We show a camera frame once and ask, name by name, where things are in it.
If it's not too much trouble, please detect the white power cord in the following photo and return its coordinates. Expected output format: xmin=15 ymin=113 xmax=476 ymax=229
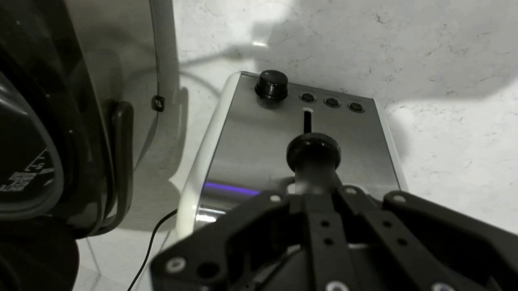
xmin=179 ymin=37 xmax=272 ymax=98

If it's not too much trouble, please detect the thin black power cord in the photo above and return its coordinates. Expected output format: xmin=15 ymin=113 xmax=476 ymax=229
xmin=127 ymin=206 xmax=180 ymax=291

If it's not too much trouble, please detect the rice cooker with open lid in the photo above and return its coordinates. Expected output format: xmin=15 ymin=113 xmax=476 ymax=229
xmin=0 ymin=0 xmax=192 ymax=291

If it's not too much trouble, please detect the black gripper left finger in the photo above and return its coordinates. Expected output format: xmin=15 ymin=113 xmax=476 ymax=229
xmin=151 ymin=159 xmax=361 ymax=291

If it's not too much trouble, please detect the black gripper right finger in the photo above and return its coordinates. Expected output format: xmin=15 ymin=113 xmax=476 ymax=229
xmin=321 ymin=159 xmax=518 ymax=291

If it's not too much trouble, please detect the black toaster lever knob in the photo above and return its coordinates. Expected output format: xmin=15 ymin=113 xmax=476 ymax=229
xmin=285 ymin=132 xmax=344 ymax=177

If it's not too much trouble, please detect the black toaster dial knob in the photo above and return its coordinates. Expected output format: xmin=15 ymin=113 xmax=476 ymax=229
xmin=253 ymin=67 xmax=292 ymax=103

